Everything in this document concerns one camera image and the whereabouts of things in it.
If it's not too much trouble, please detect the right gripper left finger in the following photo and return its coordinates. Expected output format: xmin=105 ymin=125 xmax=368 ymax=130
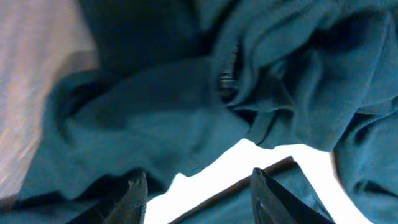
xmin=67 ymin=172 xmax=148 ymax=224

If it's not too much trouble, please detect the black garment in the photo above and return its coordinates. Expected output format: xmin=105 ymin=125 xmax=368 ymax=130
xmin=1 ymin=0 xmax=397 ymax=223

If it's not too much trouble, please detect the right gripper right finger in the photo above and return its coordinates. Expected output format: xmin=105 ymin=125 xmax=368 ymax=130
xmin=250 ymin=168 xmax=333 ymax=224

